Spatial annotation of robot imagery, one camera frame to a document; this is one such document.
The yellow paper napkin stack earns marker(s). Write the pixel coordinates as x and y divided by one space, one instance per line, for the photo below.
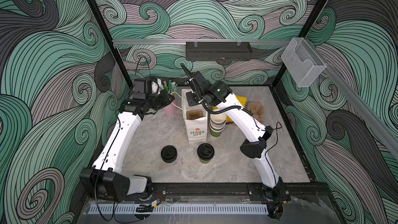
242 100

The black wall shelf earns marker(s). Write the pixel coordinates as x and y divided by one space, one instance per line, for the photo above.
218 51

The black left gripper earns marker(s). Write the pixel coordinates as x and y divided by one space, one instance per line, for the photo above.
164 95

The stack of black cup lids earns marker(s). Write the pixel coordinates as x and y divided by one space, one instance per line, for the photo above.
169 154

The stack of green paper cups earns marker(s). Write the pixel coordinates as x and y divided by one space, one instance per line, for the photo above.
217 124

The white green paper bag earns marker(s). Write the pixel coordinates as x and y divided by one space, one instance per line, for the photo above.
196 129

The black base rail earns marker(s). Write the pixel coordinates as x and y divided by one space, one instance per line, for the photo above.
251 191

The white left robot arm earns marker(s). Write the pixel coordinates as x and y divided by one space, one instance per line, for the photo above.
104 180

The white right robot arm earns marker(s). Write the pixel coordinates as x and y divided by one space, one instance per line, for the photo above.
255 144

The brown pulp cup carrier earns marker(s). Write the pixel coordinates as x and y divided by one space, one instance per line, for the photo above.
194 114
257 110

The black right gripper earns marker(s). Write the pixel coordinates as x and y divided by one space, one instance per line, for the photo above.
190 96

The black cage frame post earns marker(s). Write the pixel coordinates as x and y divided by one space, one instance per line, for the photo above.
109 40

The aluminium wall rail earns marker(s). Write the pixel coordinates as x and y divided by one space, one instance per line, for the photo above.
158 41

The white slotted cable duct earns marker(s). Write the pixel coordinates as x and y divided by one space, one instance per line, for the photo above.
124 209

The pink holder cup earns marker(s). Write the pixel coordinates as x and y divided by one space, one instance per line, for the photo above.
171 109

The green paper cup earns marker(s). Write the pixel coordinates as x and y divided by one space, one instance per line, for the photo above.
205 161

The black cup lid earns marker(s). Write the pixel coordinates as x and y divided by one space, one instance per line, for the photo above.
205 152

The clear acrylic wall pocket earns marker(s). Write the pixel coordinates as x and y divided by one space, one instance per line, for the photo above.
303 61

